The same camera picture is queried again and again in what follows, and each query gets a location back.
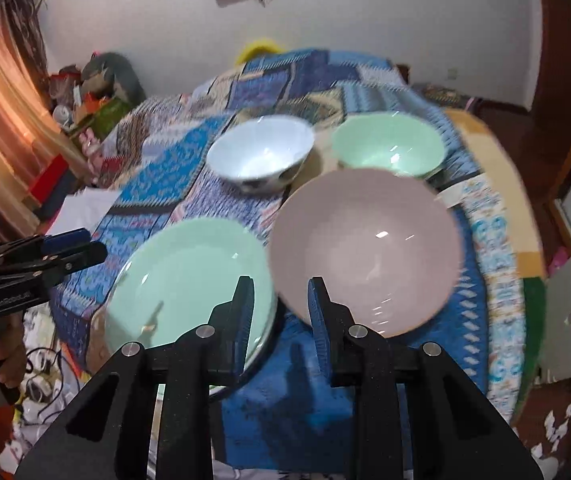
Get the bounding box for pink bowl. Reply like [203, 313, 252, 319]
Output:
[268, 168, 462, 339]

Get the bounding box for white folded cloth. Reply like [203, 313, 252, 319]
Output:
[45, 187, 123, 236]

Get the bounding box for green bowl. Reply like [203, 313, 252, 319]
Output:
[330, 111, 446, 179]

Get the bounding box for white paper scraps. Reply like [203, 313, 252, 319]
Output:
[530, 400, 571, 466]

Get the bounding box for green bin with clutter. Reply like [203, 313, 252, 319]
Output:
[68, 95, 133, 136]

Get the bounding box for green plate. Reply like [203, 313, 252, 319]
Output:
[102, 217, 278, 366]

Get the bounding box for pink rabbit toy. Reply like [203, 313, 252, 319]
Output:
[79, 127, 106, 181]

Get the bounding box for bundle of cables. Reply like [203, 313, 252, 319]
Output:
[15, 345, 96, 421]

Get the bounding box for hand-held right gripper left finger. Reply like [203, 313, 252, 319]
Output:
[15, 275, 256, 480]

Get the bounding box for patterned floor mat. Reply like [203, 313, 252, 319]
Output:
[418, 84, 481, 111]

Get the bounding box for white bowl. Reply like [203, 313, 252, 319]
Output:
[206, 115, 315, 196]

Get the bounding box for grey plush toy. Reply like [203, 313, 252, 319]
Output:
[81, 51, 147, 106]

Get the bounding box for person's left hand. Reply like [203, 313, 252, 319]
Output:
[0, 317, 28, 388]

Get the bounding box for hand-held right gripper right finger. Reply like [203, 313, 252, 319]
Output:
[307, 276, 543, 480]

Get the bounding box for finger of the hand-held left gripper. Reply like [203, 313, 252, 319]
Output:
[0, 227, 91, 261]
[0, 241, 108, 286]

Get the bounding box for red box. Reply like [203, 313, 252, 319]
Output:
[28, 154, 73, 206]

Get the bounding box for patchwork printed blanket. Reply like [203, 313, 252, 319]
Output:
[0, 49, 549, 480]

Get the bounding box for yellow hoop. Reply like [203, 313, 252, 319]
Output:
[235, 36, 283, 66]

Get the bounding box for orange curtain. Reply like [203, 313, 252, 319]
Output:
[0, 0, 73, 241]

